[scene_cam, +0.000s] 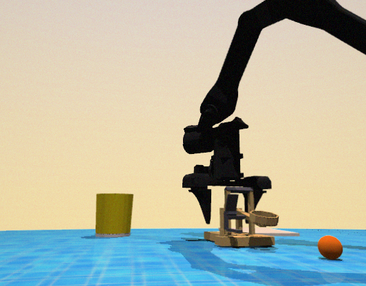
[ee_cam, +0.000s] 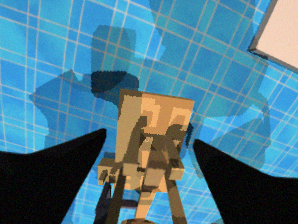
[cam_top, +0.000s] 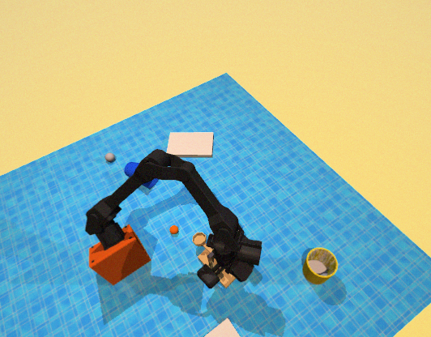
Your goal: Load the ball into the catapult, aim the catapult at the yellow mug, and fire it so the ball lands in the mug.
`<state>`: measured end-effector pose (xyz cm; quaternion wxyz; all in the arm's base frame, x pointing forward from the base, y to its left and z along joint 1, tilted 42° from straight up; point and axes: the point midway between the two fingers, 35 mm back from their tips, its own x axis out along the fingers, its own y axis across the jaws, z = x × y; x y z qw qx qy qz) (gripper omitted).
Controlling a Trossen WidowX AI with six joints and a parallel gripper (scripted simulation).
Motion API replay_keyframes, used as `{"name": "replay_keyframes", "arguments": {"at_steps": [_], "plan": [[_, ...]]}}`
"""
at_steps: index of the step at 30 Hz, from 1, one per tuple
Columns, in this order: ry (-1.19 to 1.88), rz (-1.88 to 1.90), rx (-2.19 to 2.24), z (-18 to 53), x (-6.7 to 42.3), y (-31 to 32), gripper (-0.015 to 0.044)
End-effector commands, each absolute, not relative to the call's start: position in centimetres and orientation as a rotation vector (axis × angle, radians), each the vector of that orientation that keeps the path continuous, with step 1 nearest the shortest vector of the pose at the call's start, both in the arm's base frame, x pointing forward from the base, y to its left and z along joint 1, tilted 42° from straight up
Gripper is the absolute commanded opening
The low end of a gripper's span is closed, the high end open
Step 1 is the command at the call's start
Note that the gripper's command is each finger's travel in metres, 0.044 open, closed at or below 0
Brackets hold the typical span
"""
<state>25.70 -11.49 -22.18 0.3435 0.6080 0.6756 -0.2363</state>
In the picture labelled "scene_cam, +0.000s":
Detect wooden catapult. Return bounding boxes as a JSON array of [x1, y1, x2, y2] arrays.
[[204, 186, 279, 248]]

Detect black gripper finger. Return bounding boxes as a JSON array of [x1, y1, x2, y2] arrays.
[[242, 190, 267, 224], [189, 189, 211, 225]]

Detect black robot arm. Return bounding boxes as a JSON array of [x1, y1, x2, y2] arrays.
[[183, 0, 366, 154]]

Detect olive yellow cylinder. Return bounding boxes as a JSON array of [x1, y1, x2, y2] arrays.
[[96, 193, 133, 237]]

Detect orange ball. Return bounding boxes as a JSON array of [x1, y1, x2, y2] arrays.
[[317, 235, 343, 260]]

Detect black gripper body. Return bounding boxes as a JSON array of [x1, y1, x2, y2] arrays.
[[182, 148, 272, 190]]

